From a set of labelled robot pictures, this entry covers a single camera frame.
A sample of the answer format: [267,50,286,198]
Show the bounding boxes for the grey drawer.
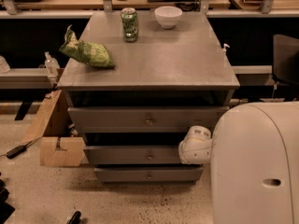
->
[83,146,180,164]
[94,166,203,183]
[68,106,228,133]

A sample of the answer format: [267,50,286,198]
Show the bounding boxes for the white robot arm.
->
[178,102,299,224]

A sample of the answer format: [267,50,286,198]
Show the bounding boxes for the grey drawer cabinet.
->
[59,11,239,169]

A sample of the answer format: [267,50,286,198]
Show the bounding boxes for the grey top drawer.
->
[68,106,228,133]

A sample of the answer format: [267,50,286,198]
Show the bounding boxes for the grey bottom drawer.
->
[94,166,203,183]

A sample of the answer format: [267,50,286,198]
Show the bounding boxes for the green chip bag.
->
[59,25,115,69]

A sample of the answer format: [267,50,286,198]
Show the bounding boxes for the white bowl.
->
[154,6,182,29]

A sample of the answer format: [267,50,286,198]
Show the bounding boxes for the green soda can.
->
[121,7,139,42]

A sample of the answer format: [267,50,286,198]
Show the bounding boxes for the white pump dispenser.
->
[222,43,230,54]

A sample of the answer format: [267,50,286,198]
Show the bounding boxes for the cardboard box left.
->
[21,90,88,167]

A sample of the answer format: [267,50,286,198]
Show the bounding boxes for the clear plastic bottle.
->
[45,51,60,76]

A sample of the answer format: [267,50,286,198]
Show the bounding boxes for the black object bottom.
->
[66,211,81,224]

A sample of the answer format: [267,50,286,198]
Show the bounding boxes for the black power adapter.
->
[6,145,26,159]

